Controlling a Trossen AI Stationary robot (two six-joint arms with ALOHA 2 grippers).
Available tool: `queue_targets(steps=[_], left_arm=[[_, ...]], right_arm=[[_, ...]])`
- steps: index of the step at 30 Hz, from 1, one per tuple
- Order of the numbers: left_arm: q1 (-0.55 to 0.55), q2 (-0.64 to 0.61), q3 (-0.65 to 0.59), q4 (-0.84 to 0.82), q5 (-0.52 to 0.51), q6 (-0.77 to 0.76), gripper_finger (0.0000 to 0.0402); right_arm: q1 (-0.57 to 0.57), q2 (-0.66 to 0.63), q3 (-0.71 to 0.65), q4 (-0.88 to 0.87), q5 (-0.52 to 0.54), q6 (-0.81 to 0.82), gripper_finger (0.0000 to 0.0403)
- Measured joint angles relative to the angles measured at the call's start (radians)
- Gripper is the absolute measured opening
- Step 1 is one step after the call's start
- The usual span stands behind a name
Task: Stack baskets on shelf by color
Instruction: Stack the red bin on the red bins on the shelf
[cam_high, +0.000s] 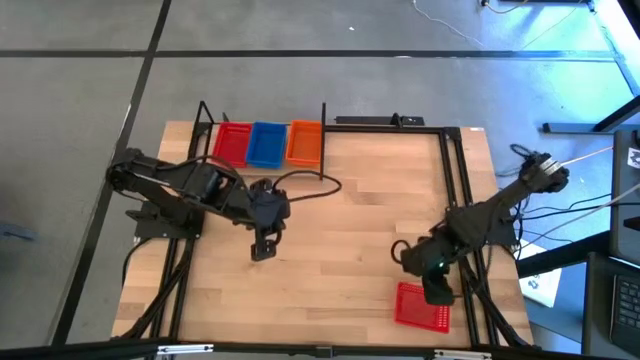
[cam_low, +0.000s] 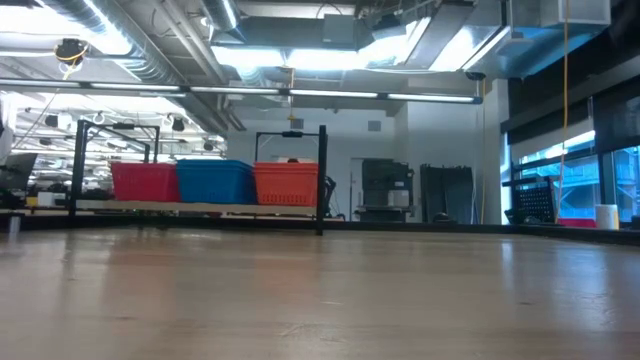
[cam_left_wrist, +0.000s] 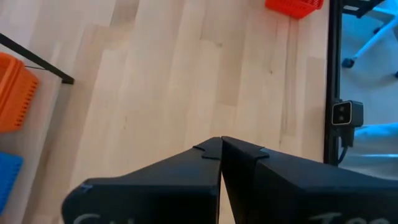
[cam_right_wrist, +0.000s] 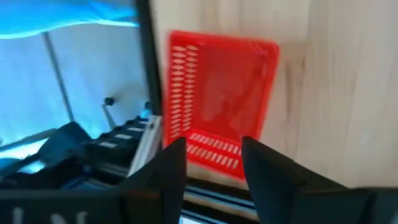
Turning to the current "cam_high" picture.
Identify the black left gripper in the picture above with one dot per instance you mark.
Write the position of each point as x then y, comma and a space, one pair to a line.
270, 210

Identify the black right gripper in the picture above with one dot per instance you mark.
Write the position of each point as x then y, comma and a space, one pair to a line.
437, 290

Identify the red slotted plastic basket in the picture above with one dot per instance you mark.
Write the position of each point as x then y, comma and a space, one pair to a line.
415, 310
231, 144

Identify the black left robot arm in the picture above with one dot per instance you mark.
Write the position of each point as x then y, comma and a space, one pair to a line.
165, 185

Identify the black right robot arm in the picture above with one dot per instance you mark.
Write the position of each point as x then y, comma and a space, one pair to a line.
475, 222

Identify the blue slotted plastic basket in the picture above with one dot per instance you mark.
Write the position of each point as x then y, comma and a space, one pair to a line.
266, 144

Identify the white printed paper sheet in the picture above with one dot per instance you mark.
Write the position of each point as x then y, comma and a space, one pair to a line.
542, 287

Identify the orange slotted plastic basket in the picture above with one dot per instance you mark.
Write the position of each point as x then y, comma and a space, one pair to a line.
304, 144

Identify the black desk leg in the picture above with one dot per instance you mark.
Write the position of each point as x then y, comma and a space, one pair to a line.
560, 257
570, 128

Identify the black mounting bar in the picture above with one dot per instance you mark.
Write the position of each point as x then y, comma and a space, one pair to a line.
370, 120

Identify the black keyboard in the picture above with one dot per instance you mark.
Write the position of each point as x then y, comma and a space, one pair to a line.
627, 315

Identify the orange white rod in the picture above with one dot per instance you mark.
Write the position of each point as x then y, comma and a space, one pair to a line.
585, 156

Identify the grey floor object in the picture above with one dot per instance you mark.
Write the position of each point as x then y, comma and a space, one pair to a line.
17, 231

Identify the black aluminium table frame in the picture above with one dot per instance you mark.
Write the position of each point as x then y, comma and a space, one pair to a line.
447, 165

